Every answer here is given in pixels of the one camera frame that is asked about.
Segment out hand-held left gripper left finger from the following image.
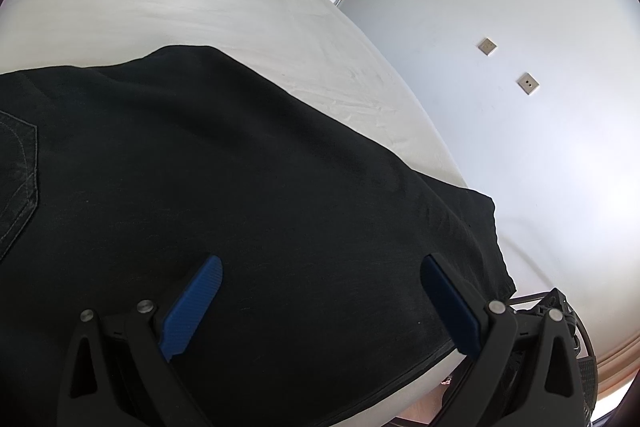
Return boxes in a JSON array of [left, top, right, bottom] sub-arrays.
[[57, 254, 224, 427]]

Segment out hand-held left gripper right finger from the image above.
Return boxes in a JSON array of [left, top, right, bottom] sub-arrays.
[[420, 252, 586, 427]]

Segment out black denim pants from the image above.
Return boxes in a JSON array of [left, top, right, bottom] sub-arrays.
[[0, 45, 517, 427]]

